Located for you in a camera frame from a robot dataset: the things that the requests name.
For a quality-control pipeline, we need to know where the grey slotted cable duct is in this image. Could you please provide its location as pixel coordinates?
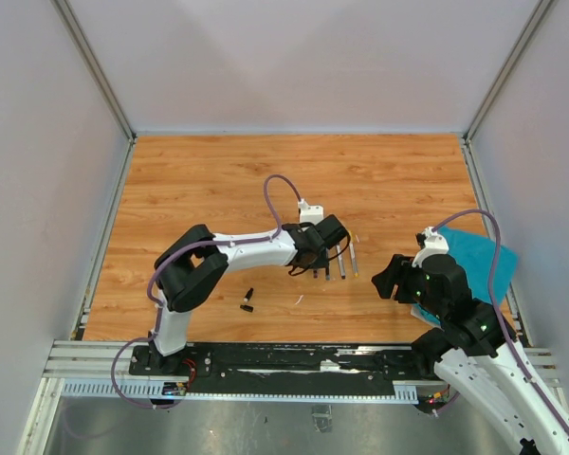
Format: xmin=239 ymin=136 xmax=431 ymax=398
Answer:
xmin=61 ymin=379 xmax=419 ymax=405

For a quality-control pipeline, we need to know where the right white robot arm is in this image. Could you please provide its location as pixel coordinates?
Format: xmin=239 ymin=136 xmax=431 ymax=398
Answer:
xmin=372 ymin=254 xmax=569 ymax=454

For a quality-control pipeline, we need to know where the white pen black tip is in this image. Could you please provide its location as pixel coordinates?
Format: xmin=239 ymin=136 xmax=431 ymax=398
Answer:
xmin=336 ymin=244 xmax=347 ymax=280

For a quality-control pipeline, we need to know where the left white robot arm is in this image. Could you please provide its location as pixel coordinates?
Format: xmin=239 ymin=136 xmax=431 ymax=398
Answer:
xmin=147 ymin=214 xmax=351 ymax=375

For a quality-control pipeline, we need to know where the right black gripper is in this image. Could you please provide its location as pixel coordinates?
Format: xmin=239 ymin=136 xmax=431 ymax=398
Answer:
xmin=373 ymin=252 xmax=447 ymax=319

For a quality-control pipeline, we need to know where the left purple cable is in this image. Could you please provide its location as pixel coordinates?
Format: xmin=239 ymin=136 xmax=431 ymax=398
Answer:
xmin=110 ymin=174 xmax=304 ymax=410

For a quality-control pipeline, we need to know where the aluminium frame post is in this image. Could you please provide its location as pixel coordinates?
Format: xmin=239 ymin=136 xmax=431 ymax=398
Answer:
xmin=50 ymin=0 xmax=137 ymax=142
xmin=461 ymin=0 xmax=558 ymax=144

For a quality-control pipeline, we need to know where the white marker yellow end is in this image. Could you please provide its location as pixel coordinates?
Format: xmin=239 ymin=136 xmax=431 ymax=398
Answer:
xmin=348 ymin=232 xmax=359 ymax=278

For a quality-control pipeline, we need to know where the right aluminium frame post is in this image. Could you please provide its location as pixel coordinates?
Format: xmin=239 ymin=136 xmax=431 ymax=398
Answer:
xmin=461 ymin=0 xmax=558 ymax=144

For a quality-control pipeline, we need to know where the purple cable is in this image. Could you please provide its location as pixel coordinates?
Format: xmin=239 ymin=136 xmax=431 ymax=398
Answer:
xmin=110 ymin=174 xmax=304 ymax=410
xmin=431 ymin=209 xmax=569 ymax=446

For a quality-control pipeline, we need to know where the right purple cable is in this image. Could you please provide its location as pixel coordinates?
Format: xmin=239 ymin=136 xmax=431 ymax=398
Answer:
xmin=431 ymin=209 xmax=569 ymax=446

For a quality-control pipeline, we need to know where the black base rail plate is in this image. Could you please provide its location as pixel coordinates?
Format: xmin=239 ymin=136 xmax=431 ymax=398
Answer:
xmin=128 ymin=342 xmax=436 ymax=391

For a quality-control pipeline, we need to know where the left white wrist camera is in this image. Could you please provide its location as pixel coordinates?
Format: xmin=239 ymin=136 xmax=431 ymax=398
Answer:
xmin=298 ymin=198 xmax=324 ymax=225

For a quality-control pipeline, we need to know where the teal cloth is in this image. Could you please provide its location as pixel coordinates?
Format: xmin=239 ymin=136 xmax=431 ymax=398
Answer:
xmin=433 ymin=227 xmax=519 ymax=306

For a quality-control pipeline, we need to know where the left aluminium frame post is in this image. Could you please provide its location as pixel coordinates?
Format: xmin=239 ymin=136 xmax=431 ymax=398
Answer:
xmin=50 ymin=0 xmax=137 ymax=142

